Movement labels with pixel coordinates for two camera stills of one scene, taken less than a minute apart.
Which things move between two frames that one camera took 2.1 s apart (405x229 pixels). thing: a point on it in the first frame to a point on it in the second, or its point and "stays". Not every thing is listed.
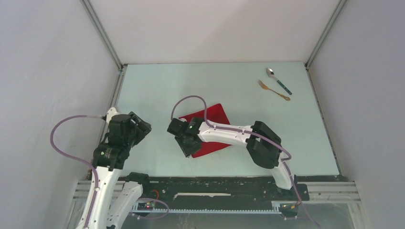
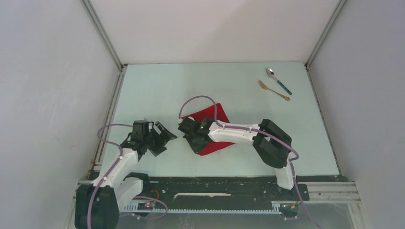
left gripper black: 143,128 to 159,148
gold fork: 265,87 stays
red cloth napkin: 215,116 stays
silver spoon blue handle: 270,72 stays
